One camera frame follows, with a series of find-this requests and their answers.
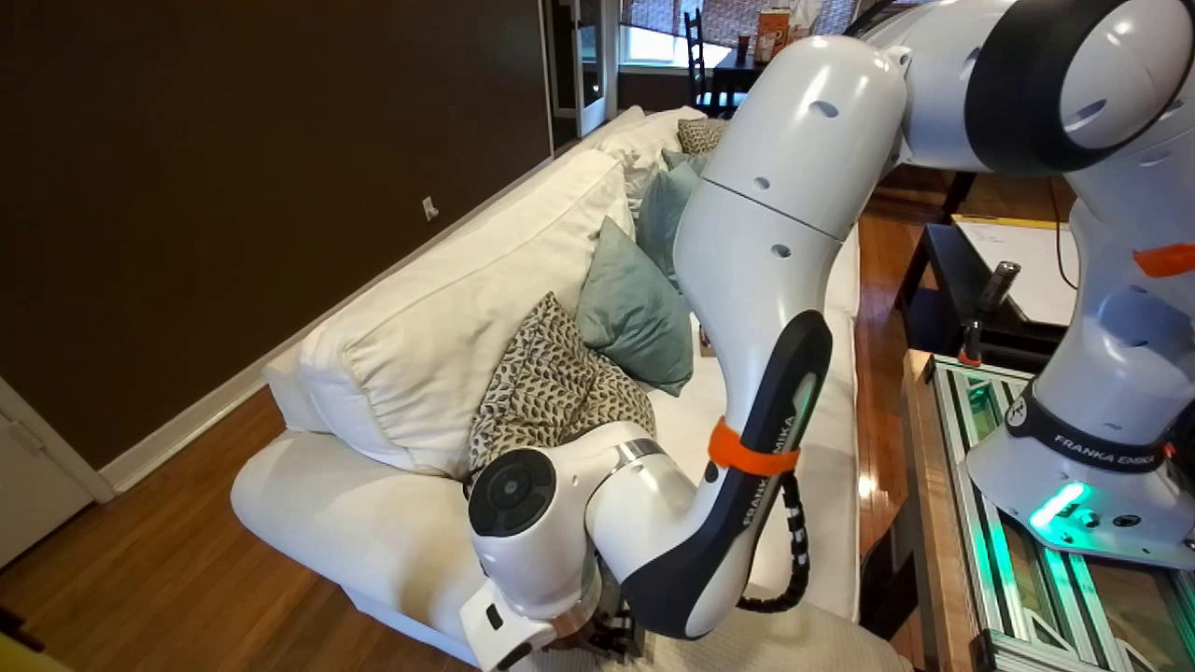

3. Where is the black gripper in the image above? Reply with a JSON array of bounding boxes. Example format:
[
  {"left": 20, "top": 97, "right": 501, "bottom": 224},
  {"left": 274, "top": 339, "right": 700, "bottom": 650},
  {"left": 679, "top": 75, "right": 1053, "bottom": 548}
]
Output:
[{"left": 589, "top": 604, "right": 647, "bottom": 658}]

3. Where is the leaf patterned pillow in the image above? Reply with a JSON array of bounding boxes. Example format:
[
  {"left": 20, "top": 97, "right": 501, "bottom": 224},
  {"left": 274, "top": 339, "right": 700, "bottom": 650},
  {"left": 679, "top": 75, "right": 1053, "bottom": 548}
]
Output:
[{"left": 461, "top": 289, "right": 661, "bottom": 481}]

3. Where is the white sofa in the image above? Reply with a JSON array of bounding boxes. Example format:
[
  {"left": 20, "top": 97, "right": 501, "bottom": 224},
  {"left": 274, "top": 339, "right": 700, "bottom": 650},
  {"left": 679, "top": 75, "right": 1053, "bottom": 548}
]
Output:
[{"left": 228, "top": 105, "right": 916, "bottom": 672}]

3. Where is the large teal pillow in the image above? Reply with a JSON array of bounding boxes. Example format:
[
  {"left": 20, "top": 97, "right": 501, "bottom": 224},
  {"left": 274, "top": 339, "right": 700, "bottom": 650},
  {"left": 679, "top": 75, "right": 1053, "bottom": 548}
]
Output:
[{"left": 571, "top": 217, "right": 700, "bottom": 398}]

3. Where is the white sofa back cushion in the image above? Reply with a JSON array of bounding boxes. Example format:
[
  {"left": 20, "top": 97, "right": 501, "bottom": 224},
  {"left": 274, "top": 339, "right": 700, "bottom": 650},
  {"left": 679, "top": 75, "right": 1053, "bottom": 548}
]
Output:
[{"left": 296, "top": 145, "right": 640, "bottom": 481}]

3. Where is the black low table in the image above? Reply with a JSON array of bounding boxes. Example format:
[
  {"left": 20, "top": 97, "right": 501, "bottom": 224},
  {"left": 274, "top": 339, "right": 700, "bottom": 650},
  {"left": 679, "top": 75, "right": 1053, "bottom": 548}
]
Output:
[{"left": 894, "top": 221, "right": 1077, "bottom": 373}]

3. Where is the beige pillow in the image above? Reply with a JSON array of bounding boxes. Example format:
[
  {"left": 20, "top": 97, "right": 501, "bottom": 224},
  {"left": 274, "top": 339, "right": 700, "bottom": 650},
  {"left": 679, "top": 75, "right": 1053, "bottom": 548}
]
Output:
[{"left": 676, "top": 115, "right": 741, "bottom": 160}]

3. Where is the white floor mat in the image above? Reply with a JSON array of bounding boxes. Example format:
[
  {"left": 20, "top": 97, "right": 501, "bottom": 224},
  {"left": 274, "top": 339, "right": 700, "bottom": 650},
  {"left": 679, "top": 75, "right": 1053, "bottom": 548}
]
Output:
[{"left": 950, "top": 212, "right": 1087, "bottom": 329}]

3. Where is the dark dining chair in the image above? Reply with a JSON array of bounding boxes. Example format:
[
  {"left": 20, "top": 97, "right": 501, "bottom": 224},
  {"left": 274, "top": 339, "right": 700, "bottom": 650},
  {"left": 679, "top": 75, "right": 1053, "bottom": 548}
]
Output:
[{"left": 679, "top": 8, "right": 766, "bottom": 119}]

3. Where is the orange box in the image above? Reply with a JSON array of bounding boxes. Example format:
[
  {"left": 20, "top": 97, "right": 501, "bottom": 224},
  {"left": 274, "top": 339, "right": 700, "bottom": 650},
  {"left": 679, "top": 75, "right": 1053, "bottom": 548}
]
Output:
[{"left": 749, "top": 8, "right": 794, "bottom": 67}]

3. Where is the orange forearm strap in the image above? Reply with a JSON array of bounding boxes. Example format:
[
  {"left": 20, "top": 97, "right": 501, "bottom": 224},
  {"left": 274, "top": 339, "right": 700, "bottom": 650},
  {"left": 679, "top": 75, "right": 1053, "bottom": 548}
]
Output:
[{"left": 706, "top": 419, "right": 803, "bottom": 481}]

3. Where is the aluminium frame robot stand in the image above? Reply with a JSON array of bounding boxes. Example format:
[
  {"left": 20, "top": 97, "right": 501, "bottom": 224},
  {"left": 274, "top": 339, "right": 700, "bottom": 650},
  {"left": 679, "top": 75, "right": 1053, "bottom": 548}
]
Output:
[{"left": 930, "top": 350, "right": 1195, "bottom": 672}]

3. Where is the black lever handle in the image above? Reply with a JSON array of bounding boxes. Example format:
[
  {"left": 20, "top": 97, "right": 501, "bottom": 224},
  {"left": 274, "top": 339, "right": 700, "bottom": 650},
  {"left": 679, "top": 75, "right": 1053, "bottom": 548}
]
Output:
[{"left": 955, "top": 258, "right": 1025, "bottom": 368}]

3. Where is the orange upper arm strap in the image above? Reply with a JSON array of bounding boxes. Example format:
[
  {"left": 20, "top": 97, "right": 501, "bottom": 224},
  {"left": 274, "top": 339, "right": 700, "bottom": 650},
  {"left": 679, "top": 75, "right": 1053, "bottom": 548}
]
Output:
[{"left": 1130, "top": 238, "right": 1195, "bottom": 280}]

